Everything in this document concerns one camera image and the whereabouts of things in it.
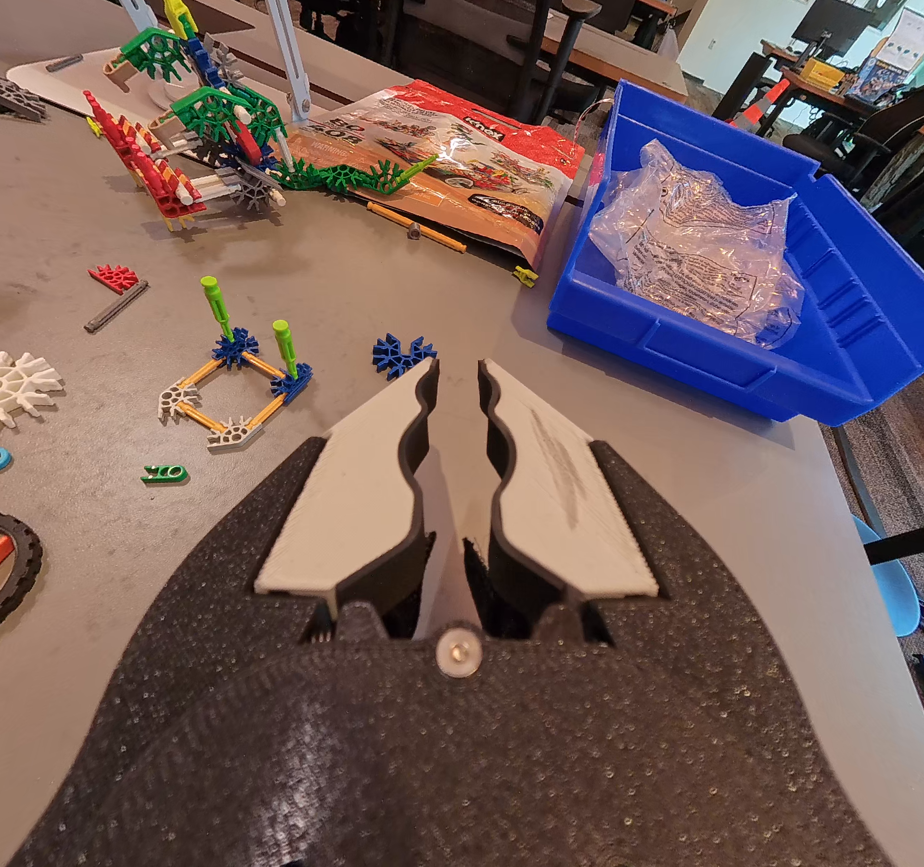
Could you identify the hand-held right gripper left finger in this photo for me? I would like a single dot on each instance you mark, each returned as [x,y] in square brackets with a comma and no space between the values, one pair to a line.
[339,506]

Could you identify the short grey toy rod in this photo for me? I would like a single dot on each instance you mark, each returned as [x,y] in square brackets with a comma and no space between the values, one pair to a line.
[65,63]

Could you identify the computer monitor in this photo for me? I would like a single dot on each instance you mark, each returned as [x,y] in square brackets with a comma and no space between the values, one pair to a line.
[830,22]

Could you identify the long yellow toy rod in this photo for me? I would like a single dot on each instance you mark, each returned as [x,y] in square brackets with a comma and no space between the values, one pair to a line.
[390,216]

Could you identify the dark grey toy connector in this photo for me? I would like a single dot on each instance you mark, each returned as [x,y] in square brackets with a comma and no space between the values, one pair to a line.
[21,98]

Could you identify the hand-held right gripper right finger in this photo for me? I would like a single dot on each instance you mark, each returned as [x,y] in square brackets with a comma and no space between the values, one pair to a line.
[570,506]

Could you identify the black toy tyre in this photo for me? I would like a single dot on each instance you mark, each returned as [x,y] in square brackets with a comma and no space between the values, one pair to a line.
[29,564]

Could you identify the printed toy package bag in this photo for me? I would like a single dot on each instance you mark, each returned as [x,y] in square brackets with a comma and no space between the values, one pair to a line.
[462,160]

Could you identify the orange traffic cone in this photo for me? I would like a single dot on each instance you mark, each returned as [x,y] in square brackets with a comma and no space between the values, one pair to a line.
[765,105]

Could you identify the colourful construction toy model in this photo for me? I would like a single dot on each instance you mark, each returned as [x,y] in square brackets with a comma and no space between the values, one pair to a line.
[216,116]

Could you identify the green toy clip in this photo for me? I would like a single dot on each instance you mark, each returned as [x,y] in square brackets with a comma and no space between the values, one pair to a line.
[166,474]

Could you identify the blue double toy connector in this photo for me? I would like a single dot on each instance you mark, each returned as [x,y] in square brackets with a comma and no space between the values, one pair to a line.
[401,358]

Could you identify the light blue chair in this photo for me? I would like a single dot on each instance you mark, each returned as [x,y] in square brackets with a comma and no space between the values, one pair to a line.
[891,585]

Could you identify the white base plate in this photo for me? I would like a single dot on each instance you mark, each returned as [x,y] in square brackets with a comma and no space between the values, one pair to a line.
[65,84]

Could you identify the clear plastic bag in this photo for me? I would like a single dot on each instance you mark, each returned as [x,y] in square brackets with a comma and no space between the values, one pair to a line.
[693,239]

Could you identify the white snowflake toy connector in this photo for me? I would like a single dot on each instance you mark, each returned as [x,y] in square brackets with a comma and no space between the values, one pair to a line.
[25,387]

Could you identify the orange toy connector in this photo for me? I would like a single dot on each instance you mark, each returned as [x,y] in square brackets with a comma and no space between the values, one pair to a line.
[4,548]

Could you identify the square toy rod frame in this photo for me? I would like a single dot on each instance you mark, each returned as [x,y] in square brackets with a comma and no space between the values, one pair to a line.
[234,354]

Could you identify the small red toy connector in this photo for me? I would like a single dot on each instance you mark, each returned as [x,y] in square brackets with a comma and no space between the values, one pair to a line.
[114,277]

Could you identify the white round stand base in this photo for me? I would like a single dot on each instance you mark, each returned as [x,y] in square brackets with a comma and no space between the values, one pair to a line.
[166,91]

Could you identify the black office chair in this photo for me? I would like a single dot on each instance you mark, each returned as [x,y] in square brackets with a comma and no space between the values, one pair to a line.
[852,145]
[469,30]

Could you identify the yellow box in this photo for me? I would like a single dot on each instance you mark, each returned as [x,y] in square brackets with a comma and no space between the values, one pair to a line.
[823,72]

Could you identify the blue plastic bin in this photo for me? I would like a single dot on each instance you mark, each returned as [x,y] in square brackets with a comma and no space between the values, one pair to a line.
[895,318]
[686,369]

